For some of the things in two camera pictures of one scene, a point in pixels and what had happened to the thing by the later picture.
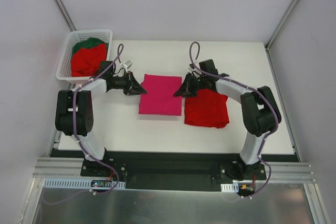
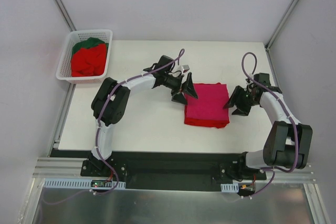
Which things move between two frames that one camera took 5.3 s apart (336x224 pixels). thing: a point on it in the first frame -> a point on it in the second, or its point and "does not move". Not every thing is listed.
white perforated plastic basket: (64, 72) does not move
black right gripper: (190, 84) -> (243, 99)
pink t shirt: (159, 98) -> (211, 98)
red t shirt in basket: (86, 62) does not move
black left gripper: (130, 83) -> (181, 87)
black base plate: (170, 170) does not move
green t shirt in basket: (89, 42) does not move
